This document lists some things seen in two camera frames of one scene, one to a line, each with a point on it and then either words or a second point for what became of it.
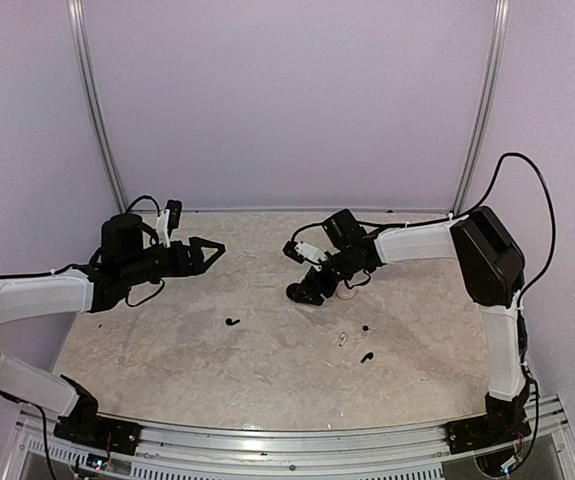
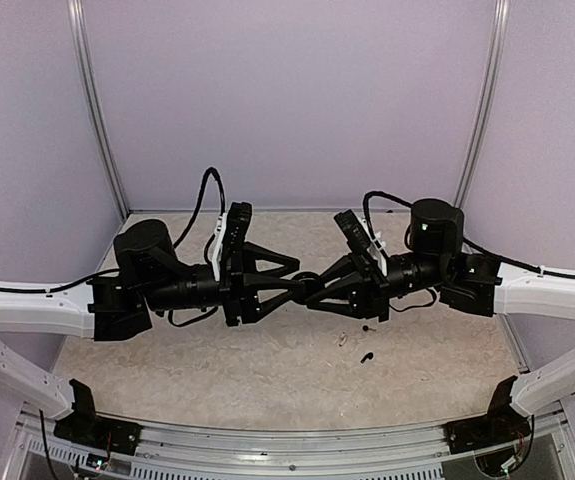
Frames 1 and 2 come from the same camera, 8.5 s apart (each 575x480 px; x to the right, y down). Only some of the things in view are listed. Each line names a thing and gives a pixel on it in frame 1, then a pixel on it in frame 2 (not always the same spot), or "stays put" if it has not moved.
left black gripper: x=193 y=265 -> x=239 y=293
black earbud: x=368 y=356 stays put
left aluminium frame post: x=76 y=19 stays put
